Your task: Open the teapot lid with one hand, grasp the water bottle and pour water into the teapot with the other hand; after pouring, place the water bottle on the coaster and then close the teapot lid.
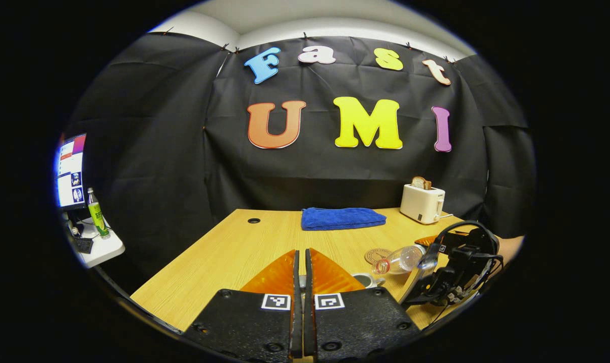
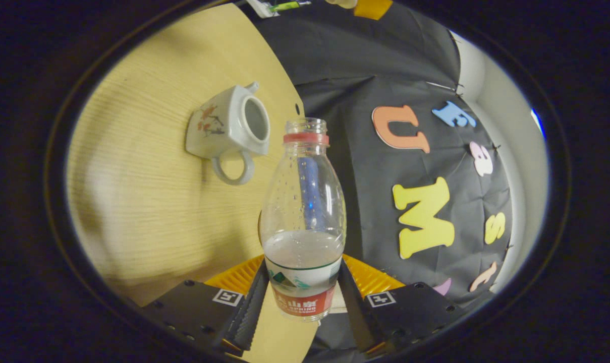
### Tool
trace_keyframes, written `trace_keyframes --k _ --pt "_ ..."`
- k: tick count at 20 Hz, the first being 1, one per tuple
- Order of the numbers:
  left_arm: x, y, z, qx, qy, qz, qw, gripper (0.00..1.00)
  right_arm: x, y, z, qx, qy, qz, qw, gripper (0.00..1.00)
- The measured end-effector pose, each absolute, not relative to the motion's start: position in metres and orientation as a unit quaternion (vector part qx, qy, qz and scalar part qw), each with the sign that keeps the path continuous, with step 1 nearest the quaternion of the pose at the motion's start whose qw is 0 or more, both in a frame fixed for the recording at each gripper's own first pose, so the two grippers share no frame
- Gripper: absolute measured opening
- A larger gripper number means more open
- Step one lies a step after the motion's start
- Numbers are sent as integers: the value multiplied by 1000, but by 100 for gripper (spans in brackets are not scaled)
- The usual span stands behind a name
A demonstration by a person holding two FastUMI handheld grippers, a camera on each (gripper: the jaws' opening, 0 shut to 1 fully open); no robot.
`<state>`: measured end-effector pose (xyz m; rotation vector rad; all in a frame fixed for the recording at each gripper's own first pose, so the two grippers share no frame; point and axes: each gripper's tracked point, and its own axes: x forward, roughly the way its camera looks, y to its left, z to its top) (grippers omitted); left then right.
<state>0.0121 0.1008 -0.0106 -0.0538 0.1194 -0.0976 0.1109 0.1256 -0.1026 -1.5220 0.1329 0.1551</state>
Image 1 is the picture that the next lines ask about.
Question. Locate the round brown coaster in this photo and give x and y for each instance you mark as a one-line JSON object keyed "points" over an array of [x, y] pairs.
{"points": [[375, 254]]}

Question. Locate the folded blue towel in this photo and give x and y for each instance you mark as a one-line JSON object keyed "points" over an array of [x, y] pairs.
{"points": [[342, 219]]}

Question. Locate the bread slice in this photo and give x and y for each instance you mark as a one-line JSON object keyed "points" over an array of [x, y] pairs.
{"points": [[421, 183]]}

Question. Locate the black backdrop cloth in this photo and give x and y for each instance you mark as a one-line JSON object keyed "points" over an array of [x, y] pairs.
{"points": [[183, 141]]}

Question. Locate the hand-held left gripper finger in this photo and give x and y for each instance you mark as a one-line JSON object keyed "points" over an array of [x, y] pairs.
{"points": [[309, 327], [297, 327]]}

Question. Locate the green drink bottle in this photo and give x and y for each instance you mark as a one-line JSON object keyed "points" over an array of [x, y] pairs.
{"points": [[98, 217]]}

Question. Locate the computer monitor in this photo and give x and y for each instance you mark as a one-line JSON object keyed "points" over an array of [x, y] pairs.
{"points": [[71, 171]]}

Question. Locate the white toaster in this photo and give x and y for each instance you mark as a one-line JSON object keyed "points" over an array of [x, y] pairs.
{"points": [[421, 204]]}

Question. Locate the clear plastic water bottle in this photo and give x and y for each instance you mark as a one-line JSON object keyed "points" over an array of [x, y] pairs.
{"points": [[403, 259]]}

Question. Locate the white side table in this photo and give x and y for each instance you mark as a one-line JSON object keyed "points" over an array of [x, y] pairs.
{"points": [[103, 249]]}

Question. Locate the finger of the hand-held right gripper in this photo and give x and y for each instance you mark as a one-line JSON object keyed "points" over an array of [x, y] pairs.
{"points": [[451, 241], [413, 287]]}

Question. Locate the white floral teacup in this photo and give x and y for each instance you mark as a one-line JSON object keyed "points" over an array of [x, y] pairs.
{"points": [[364, 280]]}

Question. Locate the black keyboard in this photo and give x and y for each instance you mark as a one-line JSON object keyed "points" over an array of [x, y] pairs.
{"points": [[84, 245]]}

